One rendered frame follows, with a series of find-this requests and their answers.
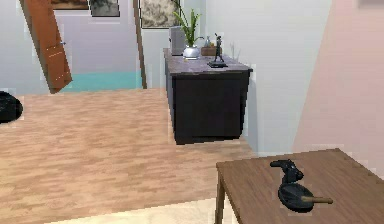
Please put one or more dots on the black round object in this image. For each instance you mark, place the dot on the black round object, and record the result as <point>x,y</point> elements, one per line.
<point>9,107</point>

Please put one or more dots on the brown framed picture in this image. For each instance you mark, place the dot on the brown framed picture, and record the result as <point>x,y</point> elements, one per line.
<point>70,4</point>

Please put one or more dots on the brown wooden box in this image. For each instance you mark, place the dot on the brown wooden box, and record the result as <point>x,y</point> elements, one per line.
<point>208,51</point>

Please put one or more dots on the grey small bottle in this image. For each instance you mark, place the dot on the grey small bottle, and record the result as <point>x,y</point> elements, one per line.
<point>207,41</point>

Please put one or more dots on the grey box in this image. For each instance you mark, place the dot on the grey box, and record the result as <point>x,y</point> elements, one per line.
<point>176,40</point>

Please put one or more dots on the black ashtray with figure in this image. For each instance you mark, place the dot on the black ashtray with figure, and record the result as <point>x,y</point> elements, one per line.
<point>293,193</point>

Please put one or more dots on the black figurine statue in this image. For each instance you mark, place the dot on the black figurine statue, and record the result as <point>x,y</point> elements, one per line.
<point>218,53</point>

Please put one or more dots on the black cabinet with grey top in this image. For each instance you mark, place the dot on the black cabinet with grey top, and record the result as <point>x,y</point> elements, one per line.
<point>208,103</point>

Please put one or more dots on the clear glass vase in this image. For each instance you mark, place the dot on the clear glass vase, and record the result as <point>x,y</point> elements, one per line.
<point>236,53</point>

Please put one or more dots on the grey framed picture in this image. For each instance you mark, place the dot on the grey framed picture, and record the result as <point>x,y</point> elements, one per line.
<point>105,7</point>

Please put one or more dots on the beige framed picture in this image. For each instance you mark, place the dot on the beige framed picture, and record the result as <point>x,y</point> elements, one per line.
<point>156,13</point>

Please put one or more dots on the brown wooden room door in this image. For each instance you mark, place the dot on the brown wooden room door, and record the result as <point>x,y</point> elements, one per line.
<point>50,46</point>

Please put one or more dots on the brown wooden table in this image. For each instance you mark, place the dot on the brown wooden table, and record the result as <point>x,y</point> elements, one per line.
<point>300,190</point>

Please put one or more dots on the green plant in silver pot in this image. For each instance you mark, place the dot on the green plant in silver pot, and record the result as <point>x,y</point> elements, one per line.
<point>190,50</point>

